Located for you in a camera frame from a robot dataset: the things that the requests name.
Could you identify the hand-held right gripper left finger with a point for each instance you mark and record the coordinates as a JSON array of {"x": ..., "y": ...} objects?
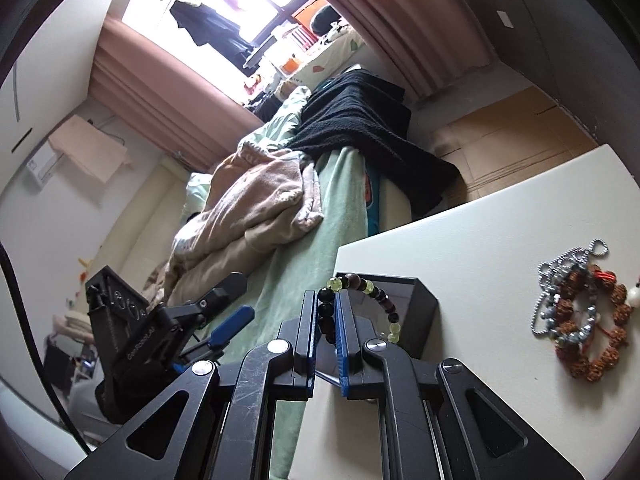
[{"x": 313, "y": 360}]

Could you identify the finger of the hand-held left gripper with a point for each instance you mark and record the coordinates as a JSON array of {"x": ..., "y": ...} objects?
[
  {"x": 225, "y": 287},
  {"x": 232, "y": 325}
]

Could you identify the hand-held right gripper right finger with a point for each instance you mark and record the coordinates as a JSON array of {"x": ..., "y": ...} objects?
[{"x": 342, "y": 340}]

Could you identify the black jewelry box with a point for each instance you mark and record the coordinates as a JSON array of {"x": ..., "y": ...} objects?
[{"x": 420, "y": 310}]

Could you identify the jewellery pile with butterfly pendant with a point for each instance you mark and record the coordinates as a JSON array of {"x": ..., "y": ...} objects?
[{"x": 620, "y": 315}]

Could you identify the white bead pendant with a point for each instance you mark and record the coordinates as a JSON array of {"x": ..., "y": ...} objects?
[{"x": 635, "y": 296}]

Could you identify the green bedsheet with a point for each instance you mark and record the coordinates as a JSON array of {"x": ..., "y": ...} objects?
[{"x": 300, "y": 260}]

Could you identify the pink fleece blanket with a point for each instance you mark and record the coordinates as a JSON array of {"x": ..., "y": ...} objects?
[{"x": 250, "y": 195}]

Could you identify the pale green pillow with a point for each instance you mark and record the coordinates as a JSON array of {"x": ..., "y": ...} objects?
[{"x": 200, "y": 187}]

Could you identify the mint patterned quilt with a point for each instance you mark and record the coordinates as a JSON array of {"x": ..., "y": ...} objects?
[{"x": 272, "y": 130}]

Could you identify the white air conditioner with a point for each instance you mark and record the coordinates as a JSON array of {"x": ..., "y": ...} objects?
[{"x": 42, "y": 167}]

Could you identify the beige cloth cover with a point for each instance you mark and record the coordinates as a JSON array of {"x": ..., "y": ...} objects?
[{"x": 90, "y": 147}]

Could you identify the pink curtain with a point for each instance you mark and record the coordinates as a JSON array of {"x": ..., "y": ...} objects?
[
  {"x": 400, "y": 15},
  {"x": 165, "y": 90}
]

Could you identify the black blanket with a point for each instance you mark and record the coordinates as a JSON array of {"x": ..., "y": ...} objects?
[{"x": 360, "y": 125}]

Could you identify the small orange object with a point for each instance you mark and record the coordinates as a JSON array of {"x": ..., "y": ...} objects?
[{"x": 291, "y": 65}]

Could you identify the white leaf print cushion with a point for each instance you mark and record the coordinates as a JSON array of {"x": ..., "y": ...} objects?
[{"x": 330, "y": 55}]

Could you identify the dark hanging clothes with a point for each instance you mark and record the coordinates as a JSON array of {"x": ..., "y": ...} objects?
[{"x": 215, "y": 27}]

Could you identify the flattened cardboard sheet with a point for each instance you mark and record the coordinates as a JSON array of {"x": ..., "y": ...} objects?
[{"x": 515, "y": 135}]

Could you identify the orange box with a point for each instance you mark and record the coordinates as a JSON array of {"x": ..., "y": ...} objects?
[{"x": 306, "y": 14}]

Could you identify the dark plush cushion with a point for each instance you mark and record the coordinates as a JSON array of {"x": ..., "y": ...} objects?
[{"x": 324, "y": 19}]

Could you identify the white wall socket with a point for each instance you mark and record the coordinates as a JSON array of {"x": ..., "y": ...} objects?
[{"x": 505, "y": 18}]

